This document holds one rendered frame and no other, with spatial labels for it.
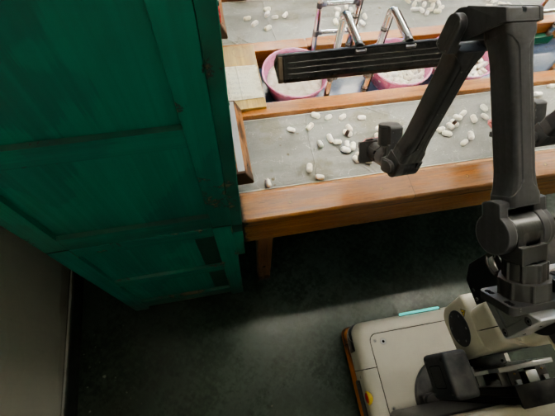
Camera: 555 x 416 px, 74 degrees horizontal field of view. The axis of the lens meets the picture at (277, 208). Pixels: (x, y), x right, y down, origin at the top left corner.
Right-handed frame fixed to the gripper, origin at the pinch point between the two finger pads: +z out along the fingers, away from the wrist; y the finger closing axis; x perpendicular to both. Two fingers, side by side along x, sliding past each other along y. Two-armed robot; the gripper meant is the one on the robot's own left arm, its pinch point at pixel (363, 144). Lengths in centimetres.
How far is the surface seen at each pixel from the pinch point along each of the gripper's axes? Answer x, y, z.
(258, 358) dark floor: 99, 43, 16
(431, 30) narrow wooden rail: -32, -51, 51
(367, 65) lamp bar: -24.3, 1.0, -4.0
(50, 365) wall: 75, 124, 10
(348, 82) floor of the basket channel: -14.9, -10.9, 45.5
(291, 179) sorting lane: 10.9, 23.6, 5.7
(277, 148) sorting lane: 2.3, 26.4, 15.9
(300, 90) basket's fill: -14.7, 12.2, 36.1
